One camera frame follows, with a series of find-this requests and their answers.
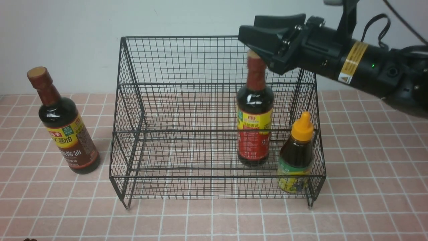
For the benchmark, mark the soy sauce bottle red label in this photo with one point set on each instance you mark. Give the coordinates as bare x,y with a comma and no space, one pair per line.
254,103

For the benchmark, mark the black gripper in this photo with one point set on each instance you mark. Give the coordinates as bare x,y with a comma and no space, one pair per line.
316,48

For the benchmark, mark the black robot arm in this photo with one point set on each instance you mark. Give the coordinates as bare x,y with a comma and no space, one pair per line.
396,76

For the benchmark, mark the soy sauce bottle brown label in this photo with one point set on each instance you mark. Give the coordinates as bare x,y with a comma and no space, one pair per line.
64,124

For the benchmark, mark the black wire shelf rack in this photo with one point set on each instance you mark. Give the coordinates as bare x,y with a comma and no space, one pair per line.
175,128

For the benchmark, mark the small bottle orange cap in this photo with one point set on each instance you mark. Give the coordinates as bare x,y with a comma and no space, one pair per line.
296,157

